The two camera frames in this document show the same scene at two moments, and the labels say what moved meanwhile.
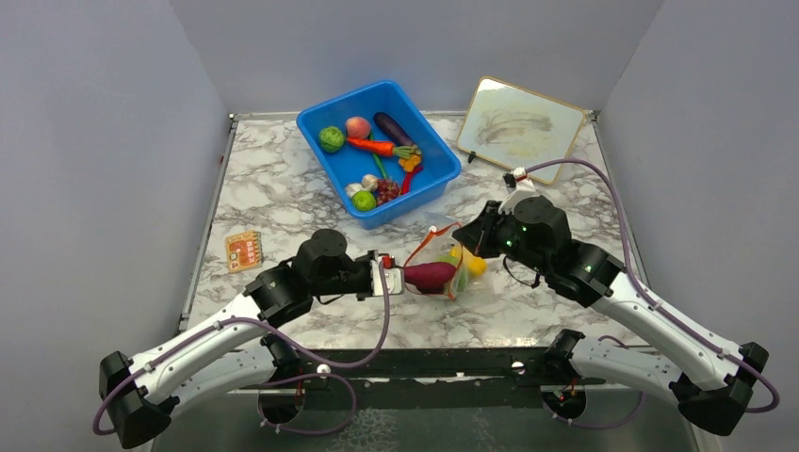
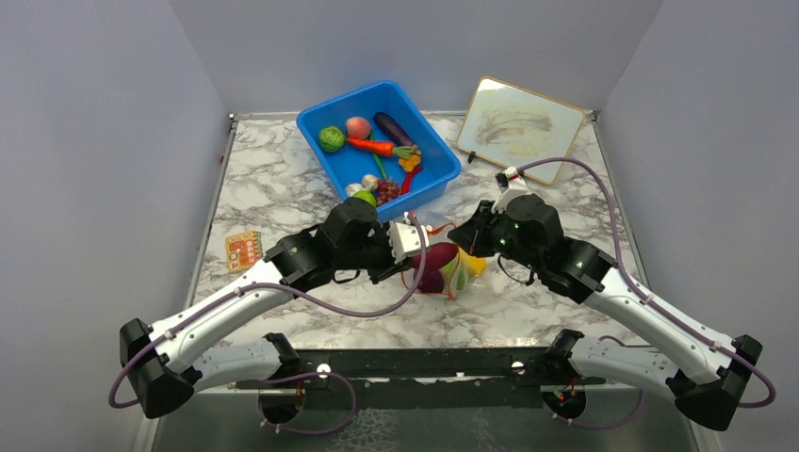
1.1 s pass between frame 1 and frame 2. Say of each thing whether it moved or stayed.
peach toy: stayed
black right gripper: stayed
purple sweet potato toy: moved
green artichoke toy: stayed
